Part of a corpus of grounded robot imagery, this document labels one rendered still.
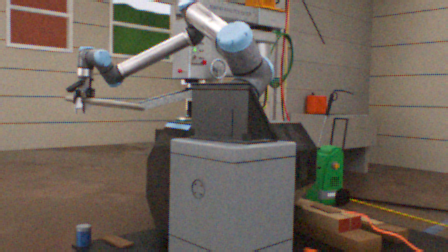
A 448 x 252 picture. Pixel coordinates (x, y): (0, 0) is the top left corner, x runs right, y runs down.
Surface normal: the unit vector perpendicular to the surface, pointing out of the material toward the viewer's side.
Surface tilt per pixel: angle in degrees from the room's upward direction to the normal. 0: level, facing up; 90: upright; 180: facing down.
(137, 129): 90
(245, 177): 90
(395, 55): 90
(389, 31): 90
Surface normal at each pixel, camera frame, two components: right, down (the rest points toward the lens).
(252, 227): 0.68, 0.06
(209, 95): -0.65, 0.02
